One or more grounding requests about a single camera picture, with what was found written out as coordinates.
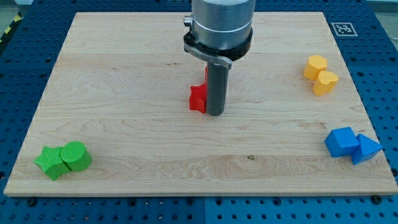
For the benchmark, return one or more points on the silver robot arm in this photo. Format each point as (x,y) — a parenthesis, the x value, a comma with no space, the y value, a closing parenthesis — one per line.
(220,31)

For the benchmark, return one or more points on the white fiducial marker tag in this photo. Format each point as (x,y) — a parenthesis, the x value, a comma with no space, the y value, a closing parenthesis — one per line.
(344,29)

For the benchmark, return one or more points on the green cylinder block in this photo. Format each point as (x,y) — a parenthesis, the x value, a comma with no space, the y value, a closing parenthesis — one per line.
(76,156)

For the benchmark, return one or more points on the yellow heart block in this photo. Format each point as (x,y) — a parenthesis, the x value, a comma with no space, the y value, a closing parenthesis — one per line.
(325,83)

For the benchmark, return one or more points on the yellow hexagon block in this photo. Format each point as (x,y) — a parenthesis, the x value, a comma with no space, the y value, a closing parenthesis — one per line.
(315,64)

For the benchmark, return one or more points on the red star block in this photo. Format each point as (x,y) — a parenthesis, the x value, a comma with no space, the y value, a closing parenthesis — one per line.
(197,99)

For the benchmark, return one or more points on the wooden board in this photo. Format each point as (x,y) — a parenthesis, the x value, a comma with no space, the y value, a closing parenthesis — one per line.
(121,85)

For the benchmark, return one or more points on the blue triangle block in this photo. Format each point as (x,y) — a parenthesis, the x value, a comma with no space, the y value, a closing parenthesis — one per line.
(367,149)

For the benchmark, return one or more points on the blue cube block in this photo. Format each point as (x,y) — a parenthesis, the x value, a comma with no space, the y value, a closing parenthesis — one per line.
(341,142)

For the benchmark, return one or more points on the green star block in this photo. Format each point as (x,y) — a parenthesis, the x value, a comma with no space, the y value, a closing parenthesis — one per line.
(51,163)

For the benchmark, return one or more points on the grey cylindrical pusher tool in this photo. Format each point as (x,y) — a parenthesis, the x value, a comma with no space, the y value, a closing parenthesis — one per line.
(216,83)

